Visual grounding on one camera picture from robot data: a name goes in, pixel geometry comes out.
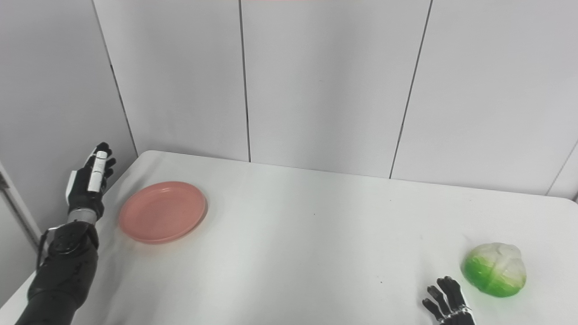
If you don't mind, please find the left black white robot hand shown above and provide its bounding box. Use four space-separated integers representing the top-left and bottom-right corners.
65 143 117 221

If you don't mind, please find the green white cabbage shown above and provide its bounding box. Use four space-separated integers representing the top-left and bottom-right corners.
460 242 527 298

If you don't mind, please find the pink round plate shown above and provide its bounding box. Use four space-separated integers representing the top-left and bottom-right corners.
119 181 208 245

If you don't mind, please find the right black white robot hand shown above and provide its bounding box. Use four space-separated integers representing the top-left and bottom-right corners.
422 276 476 325

